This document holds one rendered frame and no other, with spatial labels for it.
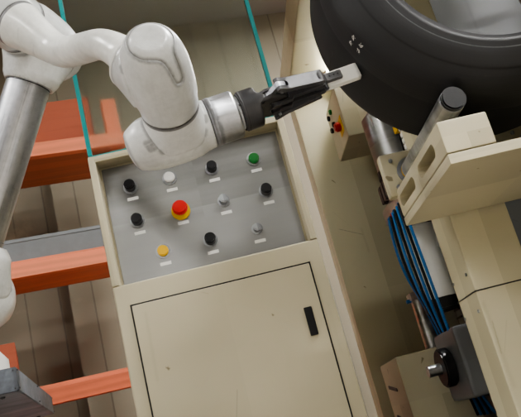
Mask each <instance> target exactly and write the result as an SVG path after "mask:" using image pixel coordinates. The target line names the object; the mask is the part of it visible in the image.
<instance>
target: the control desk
mask: <svg viewBox="0 0 521 417"><path fill-rule="evenodd" d="M88 166H89V171H90V175H91V180H92V184H93V192H94V197H95V201H96V205H97V210H98V218H99V222H100V227H101V231H102V236H103V244H104V248H105V252H106V258H107V262H108V269H109V274H110V279H111V283H112V287H113V295H114V299H115V304H116V308H117V317H118V321H119V325H120V329H121V334H122V342H123V347H124V351H125V355H126V360H127V368H128V372H129V377H130V382H131V389H132V394H133V399H134V403H135V407H136V415H137V417H368V415H367V412H366V407H365V404H364V401H363V398H362V394H361V389H360V387H359V383H358V380H357V377H356V372H355V369H354V366H353V363H352V359H351V354H350V352H349V348H348V346H347V341H346V337H345V334H344V331H343V328H342V323H341V320H340V317H339V313H338V311H337V306H336V302H335V299H334V296H333V293H332V288H331V285H330V282H329V279H328V276H327V271H326V267H325V265H324V261H323V256H322V253H321V250H320V246H319V244H318V240H317V235H316V232H315V229H314V226H313V220H312V218H311V214H310V212H309V208H308V203H307V200H306V197H305V194H304V189H303V186H302V183H301V179H300V177H299V172H298V168H297V166H296V162H295V159H294V154H293V151H292V148H291V145H290V142H289V137H288V133H287V131H286V127H285V124H284V119H283V118H281V119H279V120H275V117H268V118H266V119H265V125H264V126H263V127H259V128H257V129H255V130H252V131H249V132H248V131H246V129H245V136H244V137H243V138H241V139H238V140H235V141H232V142H229V143H227V144H224V145H223V146H218V147H216V148H214V149H212V150H211V151H209V152H208V153H206V154H205V155H204V156H201V157H199V158H197V159H195V160H193V161H189V162H187V163H184V164H182V165H177V166H174V167H170V168H167V169H163V170H140V169H139V168H138V167H137V166H136V165H135V164H134V163H133V161H132V160H131V158H130V156H129V154H128V152H127V150H122V151H115V152H112V153H107V154H104V155H100V156H93V157H89V158H88Z"/></svg>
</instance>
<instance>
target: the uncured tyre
mask: <svg viewBox="0 0 521 417"><path fill-rule="evenodd" d="M519 2H520V4H521V0H519ZM310 19H311V25H312V29H313V36H314V39H315V41H316V44H317V47H318V50H319V53H320V55H321V57H322V59H323V62H324V64H325V65H326V67H327V70H328V71H332V70H336V69H339V68H341V67H343V66H346V65H350V64H353V63H356V65H357V67H358V69H359V71H360V72H361V79H359V80H357V81H355V82H352V83H349V84H345V85H343V86H341V87H340V88H341V89H342V90H343V92H344V93H345V94H346V95H347V96H348V97H349V98H350V99H351V100H352V101H353V102H355V103H356V104H357V105H358V106H359V107H361V108H362V109H364V110H365V111H366V112H368V113H369V114H370V115H372V116H373V117H375V118H377V119H379V120H380V121H382V122H384V123H386V124H388V125H390V126H392V127H395V128H397V129H399V130H401V131H404V132H407V133H411V134H414V135H417V136H418V134H419V133H420V131H421V130H422V128H423V125H424V123H425V122H426V121H427V119H428V116H429V114H430V112H431V111H432V110H433V107H434V105H435V103H436V102H437V100H438V98H439V96H440V95H441V93H442V91H443V90H444V89H446V88H448V87H458V88H459V89H461V90H462V91H463V92H464V93H465V95H466V104H465V106H464V108H463V109H462V110H461V112H460V114H459V116H458V117H464V116H467V115H471V114H475V113H482V112H485V113H486V115H487V117H488V120H489V122H490V126H491V128H492V131H493V133H494V135H498V134H500V133H503V132H507V131H509V130H512V129H514V128H516V127H519V126H521V32H517V33H512V34H504V35H485V34H476V33H471V32H466V31H460V30H457V29H454V28H451V27H449V26H444V25H443V24H441V23H438V22H435V21H434V20H432V19H430V18H428V17H426V16H424V15H423V14H422V13H420V12H418V11H417V10H415V9H414V8H412V7H411V6H410V5H408V4H407V3H406V2H405V1H404V0H310ZM351 32H353V33H354V34H355V35H356V37H357V38H358V39H359V40H360V41H361V42H362V43H363V44H364V45H365V46H366V48H365V49H364V51H363V53H362V55H361V56H360V55H359V54H358V53H357V52H356V51H355V50H354V49H353V48H352V47H351V46H350V45H349V44H348V42H347V38H348V37H349V35H350V34H351ZM332 52H333V54H332ZM331 55H332V61H331V65H330V69H328V67H329V63H330V59H331Z"/></svg>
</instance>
